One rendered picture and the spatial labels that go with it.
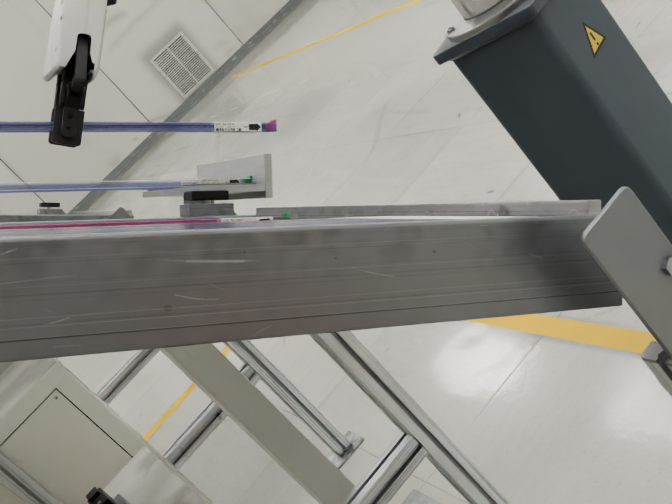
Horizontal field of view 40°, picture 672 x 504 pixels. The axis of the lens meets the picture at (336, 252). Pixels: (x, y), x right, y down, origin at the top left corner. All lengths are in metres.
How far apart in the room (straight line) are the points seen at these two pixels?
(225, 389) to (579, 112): 0.69
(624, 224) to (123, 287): 0.30
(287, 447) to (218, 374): 0.18
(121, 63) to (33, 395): 7.05
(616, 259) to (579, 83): 0.76
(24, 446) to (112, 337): 1.51
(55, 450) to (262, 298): 1.52
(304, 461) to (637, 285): 1.07
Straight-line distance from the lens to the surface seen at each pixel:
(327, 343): 1.31
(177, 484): 1.08
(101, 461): 2.04
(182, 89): 8.98
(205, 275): 0.51
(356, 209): 0.96
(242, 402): 1.54
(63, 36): 1.07
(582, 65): 1.34
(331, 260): 0.53
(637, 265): 0.60
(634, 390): 1.73
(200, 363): 1.51
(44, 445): 2.01
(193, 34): 9.10
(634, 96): 1.43
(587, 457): 1.67
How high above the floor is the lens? 1.03
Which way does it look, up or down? 19 degrees down
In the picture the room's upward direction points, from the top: 42 degrees counter-clockwise
